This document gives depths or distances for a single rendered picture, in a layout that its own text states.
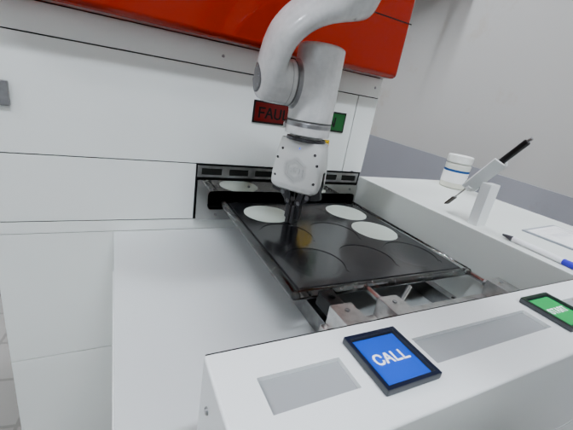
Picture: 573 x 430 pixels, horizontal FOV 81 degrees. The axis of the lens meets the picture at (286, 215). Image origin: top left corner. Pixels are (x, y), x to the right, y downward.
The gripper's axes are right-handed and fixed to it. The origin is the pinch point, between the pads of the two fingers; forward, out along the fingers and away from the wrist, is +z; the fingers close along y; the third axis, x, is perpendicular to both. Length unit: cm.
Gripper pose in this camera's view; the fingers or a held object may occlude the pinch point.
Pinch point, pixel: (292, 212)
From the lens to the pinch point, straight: 68.9
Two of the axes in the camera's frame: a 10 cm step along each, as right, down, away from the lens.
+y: 8.8, 2.9, -3.7
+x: 4.4, -2.4, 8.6
